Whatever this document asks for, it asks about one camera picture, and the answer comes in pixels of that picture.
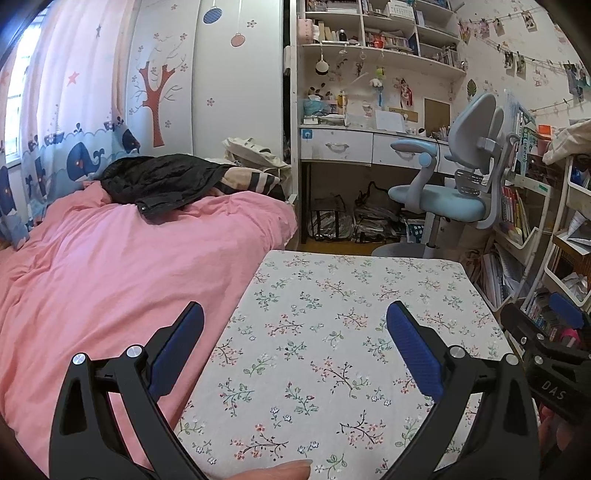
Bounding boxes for white wardrobe with tree decal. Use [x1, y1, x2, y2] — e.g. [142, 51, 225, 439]
[124, 0, 284, 162]

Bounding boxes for pink blanket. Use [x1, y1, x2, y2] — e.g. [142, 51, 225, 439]
[0, 182, 298, 467]

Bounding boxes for white wall shelf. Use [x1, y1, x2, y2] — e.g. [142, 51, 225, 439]
[295, 0, 467, 79]

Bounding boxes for row of upright books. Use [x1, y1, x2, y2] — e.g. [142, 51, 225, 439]
[501, 185, 532, 245]

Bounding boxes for row of colourful workbooks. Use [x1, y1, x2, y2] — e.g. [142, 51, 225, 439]
[526, 291, 564, 337]

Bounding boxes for cork board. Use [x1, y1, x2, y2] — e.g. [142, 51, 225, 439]
[424, 98, 451, 134]

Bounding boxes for stack of newspapers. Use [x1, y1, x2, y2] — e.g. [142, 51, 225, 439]
[353, 203, 402, 243]

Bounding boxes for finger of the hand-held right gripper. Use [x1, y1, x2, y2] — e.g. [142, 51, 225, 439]
[549, 293, 585, 329]
[501, 305, 561, 365]

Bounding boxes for white book cart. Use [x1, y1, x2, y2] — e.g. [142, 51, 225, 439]
[480, 171, 555, 310]
[522, 154, 591, 333]

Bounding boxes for floral tablecloth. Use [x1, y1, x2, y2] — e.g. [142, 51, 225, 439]
[175, 249, 522, 480]

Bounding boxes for silver checked bag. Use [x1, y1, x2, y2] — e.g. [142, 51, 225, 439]
[309, 194, 354, 241]

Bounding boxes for blue grey desk chair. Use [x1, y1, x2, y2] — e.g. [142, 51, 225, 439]
[372, 92, 520, 259]

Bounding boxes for white desk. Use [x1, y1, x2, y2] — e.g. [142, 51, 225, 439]
[298, 122, 462, 245]

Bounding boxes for person's right hand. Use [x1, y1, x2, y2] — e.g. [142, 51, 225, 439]
[538, 408, 566, 460]

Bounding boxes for whale print curtain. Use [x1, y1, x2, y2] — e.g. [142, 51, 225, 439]
[0, 0, 139, 250]

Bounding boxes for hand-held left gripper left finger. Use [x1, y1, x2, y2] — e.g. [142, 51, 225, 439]
[48, 302, 208, 480]

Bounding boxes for cream cloth bag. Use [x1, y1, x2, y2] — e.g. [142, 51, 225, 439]
[542, 119, 591, 164]

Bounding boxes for black jacket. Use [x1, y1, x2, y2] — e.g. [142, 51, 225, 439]
[99, 154, 232, 217]

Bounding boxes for beige canvas bag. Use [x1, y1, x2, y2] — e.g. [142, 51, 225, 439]
[222, 137, 291, 171]

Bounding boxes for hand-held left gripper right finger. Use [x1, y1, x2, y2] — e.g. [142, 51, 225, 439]
[387, 301, 543, 480]

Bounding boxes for person's left hand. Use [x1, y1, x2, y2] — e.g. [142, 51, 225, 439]
[225, 459, 315, 480]

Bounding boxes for striped pillow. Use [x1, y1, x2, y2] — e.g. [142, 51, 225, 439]
[210, 166, 287, 201]

